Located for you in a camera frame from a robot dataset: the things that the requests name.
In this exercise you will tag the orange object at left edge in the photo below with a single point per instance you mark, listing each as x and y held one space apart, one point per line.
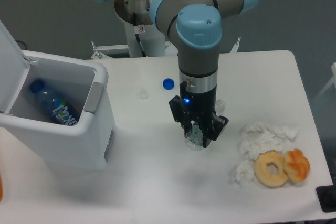
1 189

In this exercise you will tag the blue bottle cap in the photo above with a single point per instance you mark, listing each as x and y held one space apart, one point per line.
168 84

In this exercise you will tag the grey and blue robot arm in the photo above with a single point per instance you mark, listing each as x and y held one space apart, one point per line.
200 74

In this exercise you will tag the black device at table corner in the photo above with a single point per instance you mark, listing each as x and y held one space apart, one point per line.
326 197

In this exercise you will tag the blue labelled plastic bottle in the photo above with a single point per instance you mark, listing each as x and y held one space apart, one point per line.
53 104

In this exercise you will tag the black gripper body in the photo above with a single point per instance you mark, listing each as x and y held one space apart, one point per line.
198 107

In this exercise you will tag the white trash can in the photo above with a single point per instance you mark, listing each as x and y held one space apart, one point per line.
84 85

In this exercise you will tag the small crumpled white tissue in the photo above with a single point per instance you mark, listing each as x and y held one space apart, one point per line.
244 174

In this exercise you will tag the clear crushed plastic bottle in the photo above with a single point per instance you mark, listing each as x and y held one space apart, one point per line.
194 138

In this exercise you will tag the glazed ring donut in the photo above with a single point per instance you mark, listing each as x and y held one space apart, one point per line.
269 169

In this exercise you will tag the large crumpled white tissue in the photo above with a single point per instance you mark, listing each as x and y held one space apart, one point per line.
260 137

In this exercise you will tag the white frame at right edge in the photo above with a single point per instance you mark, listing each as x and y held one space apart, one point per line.
325 93

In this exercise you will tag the orange swirl bread roll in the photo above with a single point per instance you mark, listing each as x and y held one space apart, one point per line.
296 165

